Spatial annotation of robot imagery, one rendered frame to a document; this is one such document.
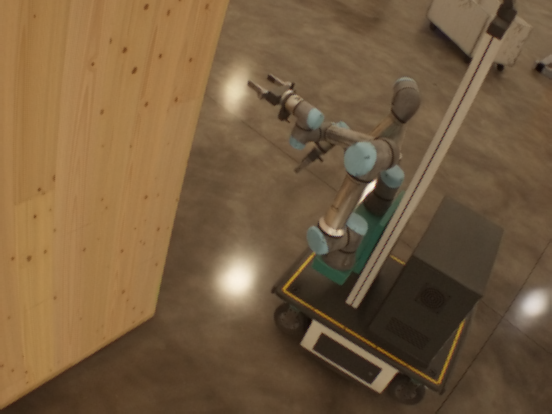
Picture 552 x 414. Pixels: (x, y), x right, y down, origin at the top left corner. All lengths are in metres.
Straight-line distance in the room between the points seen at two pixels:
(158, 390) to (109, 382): 0.22
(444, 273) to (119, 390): 1.46
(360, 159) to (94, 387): 1.47
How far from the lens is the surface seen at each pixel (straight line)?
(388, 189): 2.77
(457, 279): 2.34
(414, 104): 2.59
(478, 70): 2.07
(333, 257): 2.42
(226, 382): 2.66
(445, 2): 7.98
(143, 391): 2.57
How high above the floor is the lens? 2.21
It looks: 36 degrees down
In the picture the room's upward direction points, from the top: 20 degrees clockwise
